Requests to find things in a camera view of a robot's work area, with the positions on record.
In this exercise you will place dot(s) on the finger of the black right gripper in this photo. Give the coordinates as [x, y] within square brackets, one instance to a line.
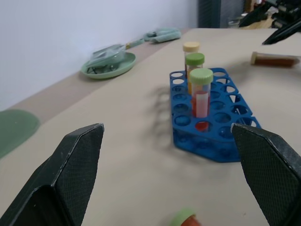
[255, 13]
[284, 31]

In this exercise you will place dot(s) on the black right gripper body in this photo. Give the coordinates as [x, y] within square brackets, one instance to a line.
[287, 10]

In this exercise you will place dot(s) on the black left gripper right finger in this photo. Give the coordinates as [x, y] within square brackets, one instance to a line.
[272, 169]

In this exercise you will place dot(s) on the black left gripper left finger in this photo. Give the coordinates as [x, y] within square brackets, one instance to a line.
[70, 174]

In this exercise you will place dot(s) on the cream-capped tube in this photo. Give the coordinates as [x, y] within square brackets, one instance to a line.
[191, 47]
[272, 61]

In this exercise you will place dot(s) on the blue tube rack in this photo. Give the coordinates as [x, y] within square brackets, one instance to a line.
[225, 117]

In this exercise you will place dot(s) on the green-capped tube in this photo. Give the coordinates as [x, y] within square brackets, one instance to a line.
[183, 217]
[201, 76]
[194, 58]

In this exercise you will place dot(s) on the dark grey cabinet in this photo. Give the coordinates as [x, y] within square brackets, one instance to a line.
[208, 13]

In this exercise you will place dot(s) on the green plate at left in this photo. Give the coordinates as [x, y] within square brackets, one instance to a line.
[14, 129]

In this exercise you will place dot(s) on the light green cloth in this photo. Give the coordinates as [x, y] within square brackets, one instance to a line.
[164, 34]

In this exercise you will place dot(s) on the light green plate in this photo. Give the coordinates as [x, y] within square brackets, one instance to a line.
[124, 64]

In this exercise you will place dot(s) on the clear plastic bag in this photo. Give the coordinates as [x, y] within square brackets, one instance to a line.
[105, 55]

